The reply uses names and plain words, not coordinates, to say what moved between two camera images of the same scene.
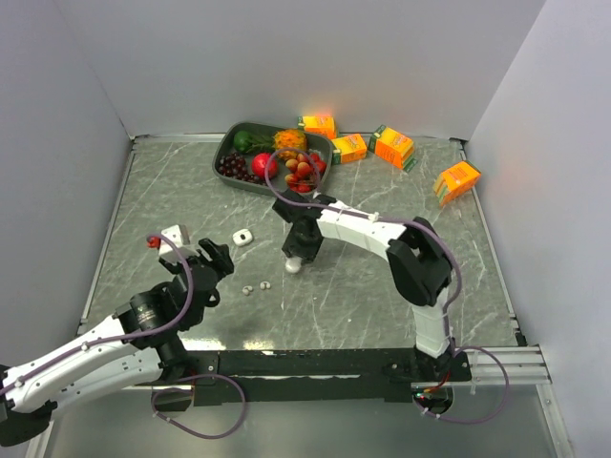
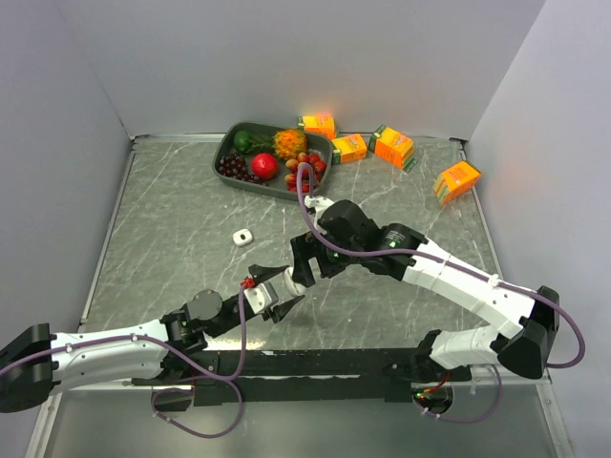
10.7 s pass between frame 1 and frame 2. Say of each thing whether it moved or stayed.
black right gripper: moved
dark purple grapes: stayed
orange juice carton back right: stayed
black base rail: stayed
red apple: stayed
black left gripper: moved
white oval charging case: moved
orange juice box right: stayed
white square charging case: stayed
